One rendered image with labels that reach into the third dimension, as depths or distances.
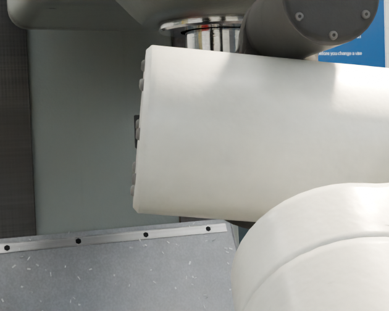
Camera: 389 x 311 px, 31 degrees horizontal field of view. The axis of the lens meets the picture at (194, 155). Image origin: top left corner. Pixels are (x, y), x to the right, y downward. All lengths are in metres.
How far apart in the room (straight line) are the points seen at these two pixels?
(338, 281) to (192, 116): 0.10
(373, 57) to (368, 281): 5.53
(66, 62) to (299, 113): 0.63
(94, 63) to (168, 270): 0.27
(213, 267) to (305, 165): 0.64
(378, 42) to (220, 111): 5.49
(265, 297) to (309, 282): 0.01
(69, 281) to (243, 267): 0.65
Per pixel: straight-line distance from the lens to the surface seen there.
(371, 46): 5.69
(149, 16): 0.48
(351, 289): 0.16
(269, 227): 0.19
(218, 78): 0.25
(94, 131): 0.86
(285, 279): 0.18
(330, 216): 0.19
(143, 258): 0.86
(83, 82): 0.86
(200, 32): 0.49
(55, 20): 0.68
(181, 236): 0.88
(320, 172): 0.25
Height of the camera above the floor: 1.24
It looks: 3 degrees down
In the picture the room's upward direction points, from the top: 2 degrees counter-clockwise
